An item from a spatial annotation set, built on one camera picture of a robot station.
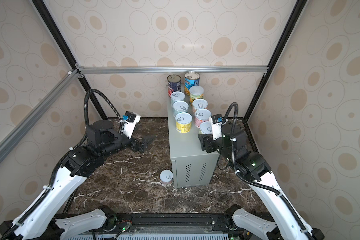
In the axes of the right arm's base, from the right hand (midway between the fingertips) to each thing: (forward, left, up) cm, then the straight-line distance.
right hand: (207, 133), depth 64 cm
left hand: (-2, +24, +4) cm, 25 cm away
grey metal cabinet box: (-10, +6, -10) cm, 15 cm away
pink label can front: (-7, +20, -30) cm, 37 cm away
